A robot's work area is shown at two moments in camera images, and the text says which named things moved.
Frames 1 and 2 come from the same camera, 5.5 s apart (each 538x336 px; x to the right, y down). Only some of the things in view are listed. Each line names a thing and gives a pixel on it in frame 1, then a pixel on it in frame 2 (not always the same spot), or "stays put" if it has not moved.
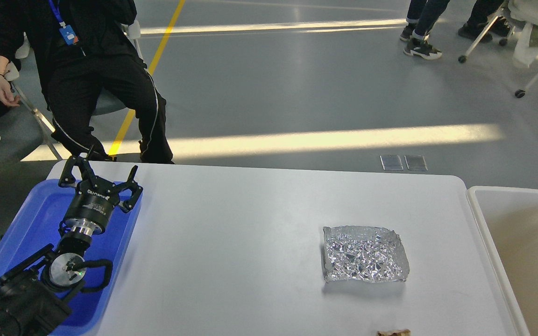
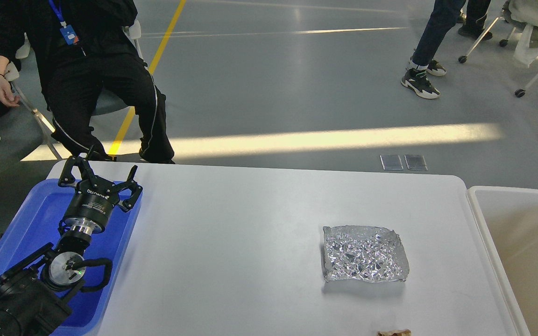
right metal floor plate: [415, 163] stays put
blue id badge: [70, 36] stays put
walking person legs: [421, 15] to [440, 20]
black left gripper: [89, 212] stays put
